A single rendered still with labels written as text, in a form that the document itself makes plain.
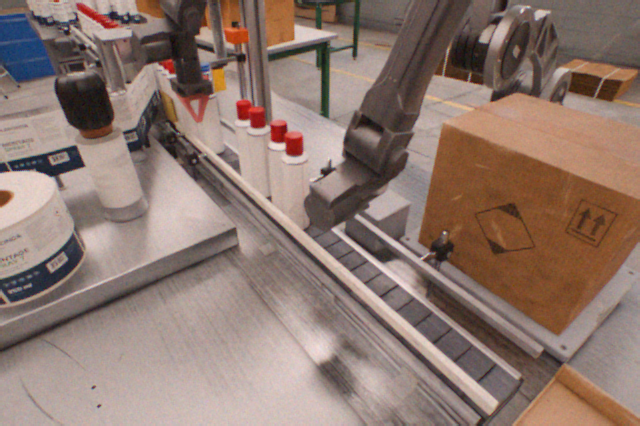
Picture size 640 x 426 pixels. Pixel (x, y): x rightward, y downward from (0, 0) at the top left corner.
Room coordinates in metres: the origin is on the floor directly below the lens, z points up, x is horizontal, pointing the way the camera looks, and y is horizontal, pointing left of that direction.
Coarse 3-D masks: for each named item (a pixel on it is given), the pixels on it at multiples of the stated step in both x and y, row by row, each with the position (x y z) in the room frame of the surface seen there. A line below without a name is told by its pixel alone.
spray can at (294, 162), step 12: (288, 132) 0.63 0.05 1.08; (288, 144) 0.61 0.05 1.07; (300, 144) 0.61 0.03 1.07; (288, 156) 0.61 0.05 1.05; (300, 156) 0.61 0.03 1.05; (288, 168) 0.60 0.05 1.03; (300, 168) 0.60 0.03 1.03; (288, 180) 0.60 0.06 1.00; (300, 180) 0.60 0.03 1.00; (288, 192) 0.60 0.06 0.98; (300, 192) 0.60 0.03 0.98; (288, 204) 0.60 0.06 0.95; (300, 204) 0.60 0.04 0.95; (288, 216) 0.60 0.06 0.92; (300, 216) 0.60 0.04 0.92; (300, 228) 0.60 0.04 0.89
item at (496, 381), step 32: (224, 160) 0.90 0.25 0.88; (352, 256) 0.52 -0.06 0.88; (384, 288) 0.44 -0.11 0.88; (384, 320) 0.38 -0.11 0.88; (416, 320) 0.38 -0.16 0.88; (416, 352) 0.32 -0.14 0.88; (448, 352) 0.32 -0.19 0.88; (480, 352) 0.32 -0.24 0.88; (448, 384) 0.27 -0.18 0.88; (480, 384) 0.27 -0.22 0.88; (512, 384) 0.27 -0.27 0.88; (480, 416) 0.23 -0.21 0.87
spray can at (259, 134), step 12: (252, 108) 0.75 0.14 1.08; (264, 108) 0.75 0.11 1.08; (252, 120) 0.73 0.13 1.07; (264, 120) 0.74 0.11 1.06; (252, 132) 0.72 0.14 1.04; (264, 132) 0.72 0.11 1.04; (252, 144) 0.72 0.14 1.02; (264, 144) 0.72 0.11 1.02; (252, 156) 0.72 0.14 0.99; (264, 156) 0.72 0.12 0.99; (252, 168) 0.73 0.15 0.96; (264, 168) 0.72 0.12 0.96; (252, 180) 0.73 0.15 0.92; (264, 180) 0.72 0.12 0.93; (264, 192) 0.72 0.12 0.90
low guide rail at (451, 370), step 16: (176, 128) 1.07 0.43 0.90; (240, 176) 0.76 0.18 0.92; (256, 192) 0.69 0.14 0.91; (272, 208) 0.63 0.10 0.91; (288, 224) 0.58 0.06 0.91; (304, 240) 0.54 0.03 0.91; (320, 256) 0.50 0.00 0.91; (336, 272) 0.46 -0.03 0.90; (352, 288) 0.43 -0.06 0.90; (368, 288) 0.41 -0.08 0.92; (368, 304) 0.39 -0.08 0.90; (384, 304) 0.38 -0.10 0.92; (400, 320) 0.35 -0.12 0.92; (416, 336) 0.32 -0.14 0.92; (432, 352) 0.30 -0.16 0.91; (448, 368) 0.27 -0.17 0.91; (464, 384) 0.25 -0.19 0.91; (480, 400) 0.23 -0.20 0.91; (496, 400) 0.23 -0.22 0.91
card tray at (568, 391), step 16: (560, 368) 0.30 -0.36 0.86; (560, 384) 0.29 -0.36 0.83; (576, 384) 0.28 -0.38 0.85; (592, 384) 0.27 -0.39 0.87; (544, 400) 0.27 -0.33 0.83; (560, 400) 0.27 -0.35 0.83; (576, 400) 0.27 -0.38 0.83; (592, 400) 0.26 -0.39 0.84; (608, 400) 0.25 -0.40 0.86; (528, 416) 0.25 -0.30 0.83; (544, 416) 0.25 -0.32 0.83; (560, 416) 0.25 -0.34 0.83; (576, 416) 0.25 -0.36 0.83; (592, 416) 0.25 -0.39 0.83; (608, 416) 0.24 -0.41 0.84; (624, 416) 0.24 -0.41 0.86
